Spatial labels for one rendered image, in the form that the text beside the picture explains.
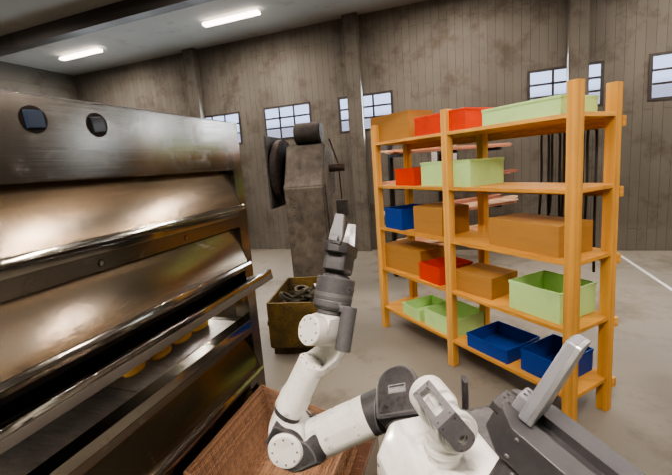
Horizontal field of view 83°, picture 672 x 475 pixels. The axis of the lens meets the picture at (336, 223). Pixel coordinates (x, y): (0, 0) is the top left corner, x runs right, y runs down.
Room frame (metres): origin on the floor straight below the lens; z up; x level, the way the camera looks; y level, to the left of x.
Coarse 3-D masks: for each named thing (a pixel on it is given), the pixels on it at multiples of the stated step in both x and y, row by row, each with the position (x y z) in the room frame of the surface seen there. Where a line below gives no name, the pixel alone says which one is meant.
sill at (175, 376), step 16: (240, 320) 1.71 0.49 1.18; (224, 336) 1.55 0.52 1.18; (208, 352) 1.42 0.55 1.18; (176, 368) 1.30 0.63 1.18; (192, 368) 1.33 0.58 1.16; (160, 384) 1.20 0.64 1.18; (176, 384) 1.24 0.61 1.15; (128, 400) 1.12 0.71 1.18; (144, 400) 1.11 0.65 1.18; (112, 416) 1.04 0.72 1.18; (128, 416) 1.05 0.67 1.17; (96, 432) 0.97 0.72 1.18; (112, 432) 1.00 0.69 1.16; (64, 448) 0.92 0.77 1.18; (80, 448) 0.91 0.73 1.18; (96, 448) 0.95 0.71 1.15; (48, 464) 0.86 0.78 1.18; (64, 464) 0.87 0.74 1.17; (80, 464) 0.90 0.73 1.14
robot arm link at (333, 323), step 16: (320, 304) 0.79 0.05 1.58; (336, 304) 0.79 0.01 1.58; (304, 320) 0.78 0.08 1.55; (320, 320) 0.76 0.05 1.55; (336, 320) 0.79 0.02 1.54; (352, 320) 0.77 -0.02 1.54; (304, 336) 0.76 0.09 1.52; (320, 336) 0.75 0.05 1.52; (336, 336) 0.78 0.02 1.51; (352, 336) 0.77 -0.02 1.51
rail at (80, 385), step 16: (240, 288) 1.43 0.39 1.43; (208, 304) 1.26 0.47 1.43; (192, 320) 1.16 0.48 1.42; (160, 336) 1.03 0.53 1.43; (128, 352) 0.93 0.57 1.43; (112, 368) 0.88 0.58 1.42; (80, 384) 0.80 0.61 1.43; (48, 400) 0.74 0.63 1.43; (64, 400) 0.76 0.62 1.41; (32, 416) 0.70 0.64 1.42; (0, 432) 0.65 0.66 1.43
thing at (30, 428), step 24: (192, 312) 1.28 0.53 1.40; (216, 312) 1.27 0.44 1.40; (144, 336) 1.11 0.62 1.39; (96, 360) 0.99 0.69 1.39; (144, 360) 0.96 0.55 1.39; (48, 384) 0.88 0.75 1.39; (96, 384) 0.83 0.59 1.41; (0, 408) 0.80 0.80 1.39; (24, 408) 0.77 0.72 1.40; (24, 432) 0.68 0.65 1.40
